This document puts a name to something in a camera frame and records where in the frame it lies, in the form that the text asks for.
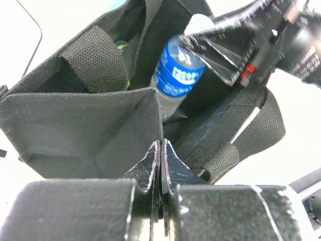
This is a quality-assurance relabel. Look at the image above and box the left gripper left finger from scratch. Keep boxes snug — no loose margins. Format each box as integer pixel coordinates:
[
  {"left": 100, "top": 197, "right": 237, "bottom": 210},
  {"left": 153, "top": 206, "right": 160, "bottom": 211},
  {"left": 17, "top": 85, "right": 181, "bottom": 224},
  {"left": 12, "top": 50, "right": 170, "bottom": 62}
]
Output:
[{"left": 1, "top": 141, "right": 161, "bottom": 240}]

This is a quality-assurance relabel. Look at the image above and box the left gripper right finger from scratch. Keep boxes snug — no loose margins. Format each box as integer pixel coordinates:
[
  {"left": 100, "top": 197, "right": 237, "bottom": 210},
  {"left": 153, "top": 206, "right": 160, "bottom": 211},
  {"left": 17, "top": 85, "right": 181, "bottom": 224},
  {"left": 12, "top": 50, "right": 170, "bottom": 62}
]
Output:
[{"left": 161, "top": 140, "right": 302, "bottom": 240}]

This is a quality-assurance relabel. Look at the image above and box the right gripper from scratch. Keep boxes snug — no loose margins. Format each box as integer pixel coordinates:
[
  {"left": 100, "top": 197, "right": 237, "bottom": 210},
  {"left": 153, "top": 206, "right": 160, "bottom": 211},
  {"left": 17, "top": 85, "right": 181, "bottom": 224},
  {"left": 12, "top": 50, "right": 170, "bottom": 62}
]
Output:
[{"left": 180, "top": 1, "right": 309, "bottom": 86}]

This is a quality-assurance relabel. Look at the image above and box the water bottle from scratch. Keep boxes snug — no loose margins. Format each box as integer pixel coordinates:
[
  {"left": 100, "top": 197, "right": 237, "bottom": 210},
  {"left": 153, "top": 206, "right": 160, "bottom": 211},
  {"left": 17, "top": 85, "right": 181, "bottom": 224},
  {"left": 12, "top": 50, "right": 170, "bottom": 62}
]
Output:
[{"left": 149, "top": 14, "right": 216, "bottom": 123}]

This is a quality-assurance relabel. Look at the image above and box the black canvas bag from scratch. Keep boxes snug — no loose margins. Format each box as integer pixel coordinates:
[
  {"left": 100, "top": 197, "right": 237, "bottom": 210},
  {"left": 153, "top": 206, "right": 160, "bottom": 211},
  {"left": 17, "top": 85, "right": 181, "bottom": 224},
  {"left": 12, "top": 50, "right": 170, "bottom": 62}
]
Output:
[{"left": 1, "top": 1, "right": 285, "bottom": 183}]

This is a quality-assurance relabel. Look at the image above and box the green glass bottle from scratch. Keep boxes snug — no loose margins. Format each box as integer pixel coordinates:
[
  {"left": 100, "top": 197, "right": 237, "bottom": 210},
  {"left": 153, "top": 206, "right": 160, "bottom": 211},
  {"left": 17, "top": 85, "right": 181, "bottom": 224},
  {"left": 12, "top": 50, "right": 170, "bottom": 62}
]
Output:
[{"left": 115, "top": 40, "right": 128, "bottom": 54}]

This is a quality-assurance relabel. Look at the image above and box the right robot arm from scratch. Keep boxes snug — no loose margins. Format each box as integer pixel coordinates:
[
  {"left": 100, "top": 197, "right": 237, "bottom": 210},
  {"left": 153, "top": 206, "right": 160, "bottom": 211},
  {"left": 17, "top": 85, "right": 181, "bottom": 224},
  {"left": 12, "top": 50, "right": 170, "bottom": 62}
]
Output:
[{"left": 180, "top": 1, "right": 320, "bottom": 86}]

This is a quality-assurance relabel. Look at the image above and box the white whiteboard red writing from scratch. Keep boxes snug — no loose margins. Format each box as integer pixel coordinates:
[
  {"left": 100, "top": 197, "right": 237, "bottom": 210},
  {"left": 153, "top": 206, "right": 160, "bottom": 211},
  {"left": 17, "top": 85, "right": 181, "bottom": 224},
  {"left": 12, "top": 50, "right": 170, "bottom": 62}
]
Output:
[{"left": 1, "top": 0, "right": 42, "bottom": 80}]

